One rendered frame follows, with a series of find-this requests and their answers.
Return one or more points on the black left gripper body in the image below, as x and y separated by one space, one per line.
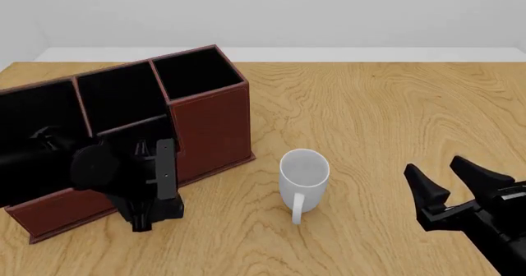
139 205

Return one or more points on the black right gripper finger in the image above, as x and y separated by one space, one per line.
481 179
427 189

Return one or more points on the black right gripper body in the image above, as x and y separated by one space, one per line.
472 217

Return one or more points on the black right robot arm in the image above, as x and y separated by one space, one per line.
511 257

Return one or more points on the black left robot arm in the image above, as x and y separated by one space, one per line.
37 168

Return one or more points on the white mug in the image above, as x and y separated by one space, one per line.
304 196

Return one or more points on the red-brown desk caddy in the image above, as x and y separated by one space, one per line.
209 128

